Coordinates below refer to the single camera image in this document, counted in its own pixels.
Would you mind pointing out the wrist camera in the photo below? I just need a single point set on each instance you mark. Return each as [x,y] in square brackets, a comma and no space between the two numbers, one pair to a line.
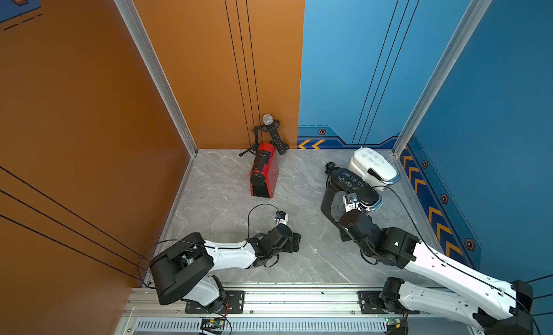
[281,217]
[351,202]

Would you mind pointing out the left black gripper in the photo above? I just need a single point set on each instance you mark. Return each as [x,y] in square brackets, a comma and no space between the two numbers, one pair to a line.
[294,243]

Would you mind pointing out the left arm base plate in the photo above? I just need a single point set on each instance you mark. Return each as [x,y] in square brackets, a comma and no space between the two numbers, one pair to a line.
[232,303]

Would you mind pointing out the left green circuit board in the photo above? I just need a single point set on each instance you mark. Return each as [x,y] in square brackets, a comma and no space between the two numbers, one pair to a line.
[212,326]

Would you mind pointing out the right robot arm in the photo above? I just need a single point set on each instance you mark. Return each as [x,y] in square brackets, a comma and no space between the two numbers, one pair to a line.
[486,304]

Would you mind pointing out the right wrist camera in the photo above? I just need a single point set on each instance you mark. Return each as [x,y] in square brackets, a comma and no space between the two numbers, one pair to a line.
[351,202]

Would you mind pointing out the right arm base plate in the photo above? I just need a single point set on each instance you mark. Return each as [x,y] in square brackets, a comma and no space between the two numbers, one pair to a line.
[370,303]

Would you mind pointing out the black coffee machine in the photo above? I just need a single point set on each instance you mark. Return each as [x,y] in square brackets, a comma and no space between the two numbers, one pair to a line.
[342,179]

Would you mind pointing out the grey wiping cloth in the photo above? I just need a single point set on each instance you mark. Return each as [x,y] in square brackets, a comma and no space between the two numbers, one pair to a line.
[338,208]

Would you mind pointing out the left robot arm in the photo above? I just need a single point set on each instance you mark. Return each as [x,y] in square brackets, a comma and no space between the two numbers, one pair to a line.
[185,271]

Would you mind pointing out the red coffee machine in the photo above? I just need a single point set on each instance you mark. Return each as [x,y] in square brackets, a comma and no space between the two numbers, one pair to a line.
[264,172]

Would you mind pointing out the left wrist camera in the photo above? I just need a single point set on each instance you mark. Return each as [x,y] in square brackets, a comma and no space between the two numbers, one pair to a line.
[281,217]

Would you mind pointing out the white coffee machine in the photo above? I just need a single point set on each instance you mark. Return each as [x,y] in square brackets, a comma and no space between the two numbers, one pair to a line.
[373,168]

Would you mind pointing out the right green circuit board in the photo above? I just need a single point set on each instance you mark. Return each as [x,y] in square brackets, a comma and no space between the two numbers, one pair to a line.
[396,327]

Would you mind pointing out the green circuit board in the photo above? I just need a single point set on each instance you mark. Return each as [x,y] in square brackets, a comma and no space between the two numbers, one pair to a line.
[396,327]
[212,326]

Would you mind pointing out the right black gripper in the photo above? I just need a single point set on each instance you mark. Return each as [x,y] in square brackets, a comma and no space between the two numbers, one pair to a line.
[343,234]

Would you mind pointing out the aluminium front rail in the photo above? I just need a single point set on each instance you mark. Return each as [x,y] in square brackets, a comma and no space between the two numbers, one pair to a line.
[271,300]

